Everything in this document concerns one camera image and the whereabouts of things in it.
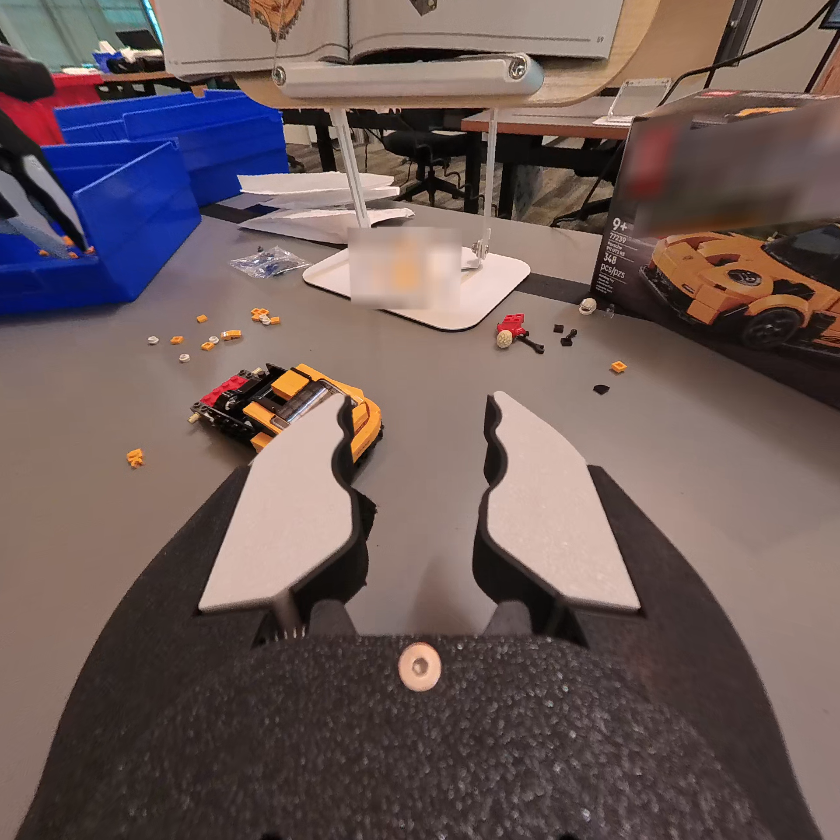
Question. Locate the orange black lego car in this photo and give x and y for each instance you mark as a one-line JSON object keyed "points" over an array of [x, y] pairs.
{"points": [[308, 380]]}

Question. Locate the lego instruction booklet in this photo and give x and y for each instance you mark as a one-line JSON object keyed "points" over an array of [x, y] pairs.
{"points": [[459, 26]]}

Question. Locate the scattered orange white lego pieces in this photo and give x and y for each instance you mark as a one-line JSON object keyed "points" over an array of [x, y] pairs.
{"points": [[229, 334]]}

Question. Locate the person's left forearm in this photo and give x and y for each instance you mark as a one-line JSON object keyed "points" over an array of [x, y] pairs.
{"points": [[19, 72]]}

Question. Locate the heap of orange lego parts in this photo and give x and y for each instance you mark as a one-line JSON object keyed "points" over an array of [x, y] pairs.
{"points": [[65, 253]]}

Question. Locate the black metal pole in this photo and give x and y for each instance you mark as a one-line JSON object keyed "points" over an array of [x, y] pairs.
{"points": [[735, 39]]}

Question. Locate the lego set box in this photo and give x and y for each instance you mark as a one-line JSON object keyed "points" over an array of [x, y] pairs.
{"points": [[722, 275]]}

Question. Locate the black swivel office chair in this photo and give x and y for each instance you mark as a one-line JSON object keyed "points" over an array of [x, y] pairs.
{"points": [[426, 157]]}

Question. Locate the white book stand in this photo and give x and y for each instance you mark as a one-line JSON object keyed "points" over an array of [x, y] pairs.
{"points": [[499, 289]]}

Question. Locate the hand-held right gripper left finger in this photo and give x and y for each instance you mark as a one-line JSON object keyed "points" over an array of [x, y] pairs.
{"points": [[289, 518]]}

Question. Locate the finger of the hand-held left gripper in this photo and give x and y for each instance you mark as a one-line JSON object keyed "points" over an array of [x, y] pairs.
{"points": [[26, 220], [56, 203]]}

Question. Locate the orange lego clip piece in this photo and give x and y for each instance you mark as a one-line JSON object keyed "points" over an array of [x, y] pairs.
{"points": [[135, 457]]}

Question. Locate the clear acrylic stand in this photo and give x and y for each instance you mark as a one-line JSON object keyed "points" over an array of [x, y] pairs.
{"points": [[633, 102]]}

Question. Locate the clear bag of dark pieces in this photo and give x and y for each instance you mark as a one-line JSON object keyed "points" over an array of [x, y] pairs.
{"points": [[269, 262]]}

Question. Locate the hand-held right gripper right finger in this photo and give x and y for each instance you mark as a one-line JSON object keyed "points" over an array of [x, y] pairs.
{"points": [[551, 518]]}

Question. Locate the red plastic bin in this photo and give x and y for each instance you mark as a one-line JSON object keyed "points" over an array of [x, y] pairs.
{"points": [[79, 88]]}

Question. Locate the long blue plastic bin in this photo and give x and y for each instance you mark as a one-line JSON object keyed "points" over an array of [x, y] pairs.
{"points": [[216, 144]]}

